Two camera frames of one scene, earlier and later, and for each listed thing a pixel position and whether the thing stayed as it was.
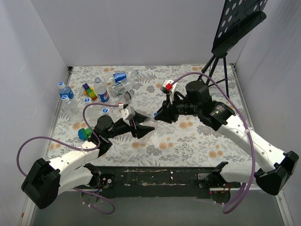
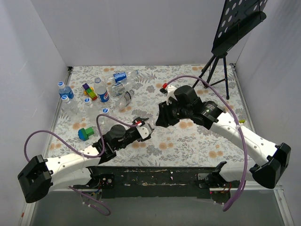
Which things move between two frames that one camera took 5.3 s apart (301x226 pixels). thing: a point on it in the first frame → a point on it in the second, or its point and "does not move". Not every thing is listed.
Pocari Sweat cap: (105, 110) does not move
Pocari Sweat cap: (61, 84) does not move
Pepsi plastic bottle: (119, 77) does not move
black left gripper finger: (141, 130) → (141, 140)
